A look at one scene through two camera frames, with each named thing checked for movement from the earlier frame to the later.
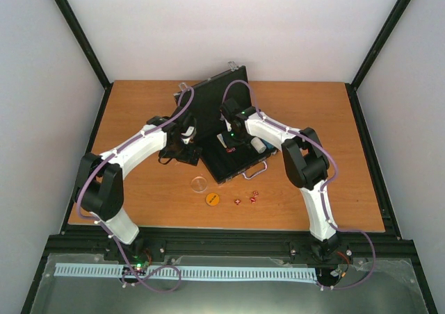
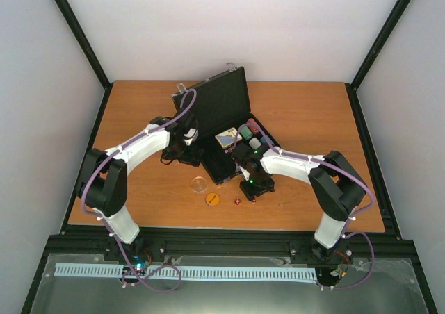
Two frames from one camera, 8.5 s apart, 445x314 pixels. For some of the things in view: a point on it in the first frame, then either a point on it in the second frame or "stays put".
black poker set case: (221, 156) stays put
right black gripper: (231, 144) -> (250, 192)
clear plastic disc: (199, 184) stays put
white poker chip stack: (258, 144) stays put
